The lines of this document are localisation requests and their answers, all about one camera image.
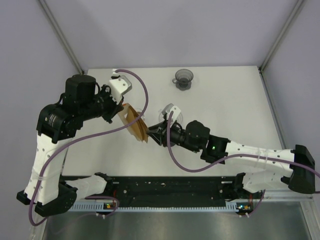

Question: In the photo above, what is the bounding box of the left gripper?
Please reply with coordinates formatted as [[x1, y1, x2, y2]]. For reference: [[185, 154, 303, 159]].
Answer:
[[79, 84, 124, 124]]

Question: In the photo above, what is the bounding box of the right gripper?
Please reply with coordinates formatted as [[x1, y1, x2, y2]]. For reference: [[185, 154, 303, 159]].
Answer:
[[146, 119, 200, 154]]

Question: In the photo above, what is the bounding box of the orange coffee filter box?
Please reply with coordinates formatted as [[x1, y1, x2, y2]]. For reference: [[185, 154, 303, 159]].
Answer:
[[117, 103, 148, 143]]

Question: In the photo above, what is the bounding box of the clear glass dripper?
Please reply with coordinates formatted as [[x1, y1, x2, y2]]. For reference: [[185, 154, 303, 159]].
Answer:
[[158, 109, 183, 124]]

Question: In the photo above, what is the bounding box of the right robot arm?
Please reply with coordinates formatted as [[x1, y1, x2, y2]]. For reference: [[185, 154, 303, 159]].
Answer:
[[147, 120, 317, 198]]

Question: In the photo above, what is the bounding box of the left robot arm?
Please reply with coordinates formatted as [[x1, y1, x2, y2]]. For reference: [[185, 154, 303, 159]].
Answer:
[[17, 74, 132, 217]]

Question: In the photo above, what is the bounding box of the grey plastic dripper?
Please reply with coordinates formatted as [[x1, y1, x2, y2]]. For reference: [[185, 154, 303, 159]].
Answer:
[[172, 68, 194, 91]]

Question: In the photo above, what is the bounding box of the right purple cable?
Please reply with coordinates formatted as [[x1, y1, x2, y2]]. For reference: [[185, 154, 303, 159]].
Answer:
[[166, 111, 320, 218]]

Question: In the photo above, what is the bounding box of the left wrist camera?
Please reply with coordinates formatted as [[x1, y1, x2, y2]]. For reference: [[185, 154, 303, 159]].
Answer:
[[108, 75, 132, 102]]

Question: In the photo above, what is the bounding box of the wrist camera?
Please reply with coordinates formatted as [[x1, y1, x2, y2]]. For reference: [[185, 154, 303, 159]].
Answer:
[[163, 103, 182, 124], [108, 75, 132, 102]]

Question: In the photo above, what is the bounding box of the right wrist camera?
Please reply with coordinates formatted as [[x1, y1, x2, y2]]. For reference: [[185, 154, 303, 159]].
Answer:
[[163, 103, 182, 124]]

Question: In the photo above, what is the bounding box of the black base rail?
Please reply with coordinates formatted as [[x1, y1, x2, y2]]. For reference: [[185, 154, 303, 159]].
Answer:
[[84, 175, 263, 207]]

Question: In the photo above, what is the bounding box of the grey slotted cable duct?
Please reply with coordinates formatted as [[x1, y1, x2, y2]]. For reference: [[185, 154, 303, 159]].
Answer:
[[68, 201, 111, 212]]

